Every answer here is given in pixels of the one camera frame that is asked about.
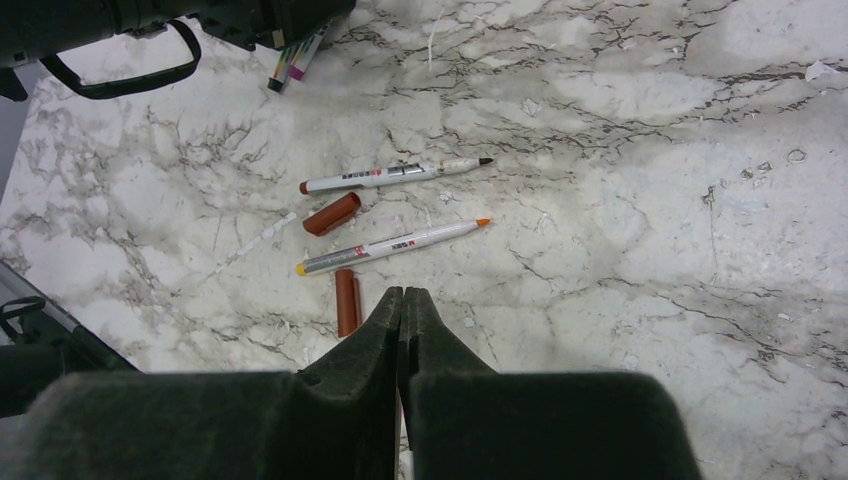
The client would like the white marker black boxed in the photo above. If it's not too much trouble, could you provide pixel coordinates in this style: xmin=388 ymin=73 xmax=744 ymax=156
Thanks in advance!
xmin=266 ymin=20 xmax=334 ymax=93

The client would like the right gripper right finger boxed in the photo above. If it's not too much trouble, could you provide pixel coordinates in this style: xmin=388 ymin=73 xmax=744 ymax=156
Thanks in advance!
xmin=400 ymin=287 xmax=701 ymax=479

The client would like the white marker brown end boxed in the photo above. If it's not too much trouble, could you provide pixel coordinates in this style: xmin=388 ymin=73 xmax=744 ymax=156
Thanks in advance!
xmin=299 ymin=157 xmax=494 ymax=195

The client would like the white marker orange tip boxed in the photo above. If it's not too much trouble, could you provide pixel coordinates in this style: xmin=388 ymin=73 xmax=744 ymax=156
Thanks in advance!
xmin=295 ymin=218 xmax=491 ymax=276

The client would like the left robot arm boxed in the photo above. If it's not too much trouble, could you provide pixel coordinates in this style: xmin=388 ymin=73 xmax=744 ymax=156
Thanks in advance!
xmin=1 ymin=0 xmax=356 ymax=102

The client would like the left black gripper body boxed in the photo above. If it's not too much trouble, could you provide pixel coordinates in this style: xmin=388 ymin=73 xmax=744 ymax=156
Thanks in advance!
xmin=112 ymin=0 xmax=357 ymax=51

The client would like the brown pen cap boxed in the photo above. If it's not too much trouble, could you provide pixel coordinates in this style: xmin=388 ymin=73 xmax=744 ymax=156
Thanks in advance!
xmin=335 ymin=269 xmax=363 ymax=338
xmin=302 ymin=192 xmax=361 ymax=237

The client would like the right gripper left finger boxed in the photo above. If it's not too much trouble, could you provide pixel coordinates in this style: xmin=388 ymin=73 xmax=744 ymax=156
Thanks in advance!
xmin=1 ymin=287 xmax=403 ymax=479

